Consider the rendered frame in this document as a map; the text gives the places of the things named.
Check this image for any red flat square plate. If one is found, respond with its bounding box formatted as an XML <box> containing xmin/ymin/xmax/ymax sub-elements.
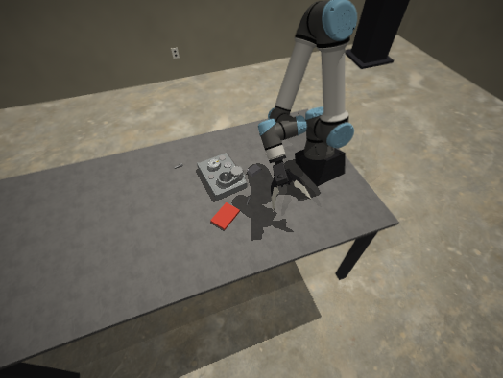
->
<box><xmin>210</xmin><ymin>202</ymin><xmax>240</xmax><ymax>230</ymax></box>

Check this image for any grey toothed gear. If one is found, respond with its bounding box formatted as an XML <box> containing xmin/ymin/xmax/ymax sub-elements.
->
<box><xmin>208</xmin><ymin>158</ymin><xmax>221</xmax><ymax>171</ymax></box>

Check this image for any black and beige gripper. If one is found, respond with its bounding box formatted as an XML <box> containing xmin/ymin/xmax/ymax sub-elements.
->
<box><xmin>269</xmin><ymin>155</ymin><xmax>311</xmax><ymax>210</ymax></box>

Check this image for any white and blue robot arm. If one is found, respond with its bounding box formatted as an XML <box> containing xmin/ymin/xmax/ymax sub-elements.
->
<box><xmin>258</xmin><ymin>0</ymin><xmax>357</xmax><ymax>160</ymax></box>

